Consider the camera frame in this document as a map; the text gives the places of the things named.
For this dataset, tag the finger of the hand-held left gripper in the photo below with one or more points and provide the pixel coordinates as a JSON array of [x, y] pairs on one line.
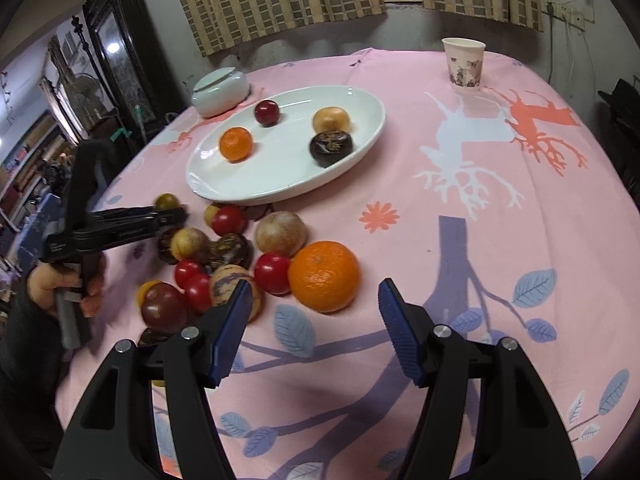
[[130, 214], [120, 235]]

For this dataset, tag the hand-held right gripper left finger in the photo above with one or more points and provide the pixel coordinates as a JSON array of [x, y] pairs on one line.
[[232, 330]]

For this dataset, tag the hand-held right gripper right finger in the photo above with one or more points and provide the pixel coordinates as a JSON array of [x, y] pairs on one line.
[[400, 330]]

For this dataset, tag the smooth tan round fruit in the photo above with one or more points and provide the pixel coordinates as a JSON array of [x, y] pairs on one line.
[[190, 244], [330, 119]]

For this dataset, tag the large dark red fruit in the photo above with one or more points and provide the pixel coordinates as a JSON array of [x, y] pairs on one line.
[[164, 307]]

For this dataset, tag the patterned dark passion fruit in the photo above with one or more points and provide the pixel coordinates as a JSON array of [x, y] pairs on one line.
[[231, 252], [330, 149]]

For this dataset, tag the large orange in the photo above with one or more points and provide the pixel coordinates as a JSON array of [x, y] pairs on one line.
[[324, 275]]

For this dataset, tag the large brownish tan fruit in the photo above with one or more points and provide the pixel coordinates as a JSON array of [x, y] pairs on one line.
[[280, 232]]

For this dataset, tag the white oval plate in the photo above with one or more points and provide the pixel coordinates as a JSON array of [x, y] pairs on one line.
[[280, 175]]

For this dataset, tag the person's left forearm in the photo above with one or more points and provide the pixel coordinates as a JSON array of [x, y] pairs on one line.
[[25, 360]]

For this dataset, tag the person's left hand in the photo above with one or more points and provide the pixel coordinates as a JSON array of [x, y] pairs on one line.
[[42, 285]]

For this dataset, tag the cluttered bookshelf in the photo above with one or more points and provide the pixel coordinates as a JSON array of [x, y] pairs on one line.
[[25, 170]]

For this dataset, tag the pink printed tablecloth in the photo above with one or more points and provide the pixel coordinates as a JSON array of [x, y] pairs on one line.
[[400, 260]]

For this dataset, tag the pale yellow fruit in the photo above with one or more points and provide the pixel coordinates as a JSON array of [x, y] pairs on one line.
[[209, 214]]

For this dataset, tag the dark brown fruit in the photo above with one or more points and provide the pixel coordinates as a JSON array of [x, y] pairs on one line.
[[152, 338]]

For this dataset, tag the electric fan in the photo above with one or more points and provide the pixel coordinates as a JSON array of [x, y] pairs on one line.
[[82, 91]]

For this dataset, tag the small orange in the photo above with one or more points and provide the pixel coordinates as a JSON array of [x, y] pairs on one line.
[[235, 144]]

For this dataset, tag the dark wooden cabinet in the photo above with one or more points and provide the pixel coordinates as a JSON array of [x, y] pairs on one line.
[[125, 60]]

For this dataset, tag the black metal stand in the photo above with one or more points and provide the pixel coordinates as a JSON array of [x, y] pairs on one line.
[[85, 50]]

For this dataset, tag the white lidded ceramic jar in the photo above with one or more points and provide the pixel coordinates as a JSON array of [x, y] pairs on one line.
[[220, 95]]

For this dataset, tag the dark red plum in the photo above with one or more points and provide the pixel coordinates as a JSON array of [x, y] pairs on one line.
[[266, 112]]

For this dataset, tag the wide checked curtain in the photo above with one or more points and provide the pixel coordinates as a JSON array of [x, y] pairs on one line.
[[275, 0]]

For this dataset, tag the printed paper cup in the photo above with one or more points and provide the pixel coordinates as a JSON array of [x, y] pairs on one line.
[[465, 60]]

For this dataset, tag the dark chair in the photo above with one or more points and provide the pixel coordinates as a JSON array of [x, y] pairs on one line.
[[622, 125]]

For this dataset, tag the wall socket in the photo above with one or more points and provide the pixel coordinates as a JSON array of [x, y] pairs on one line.
[[565, 14]]

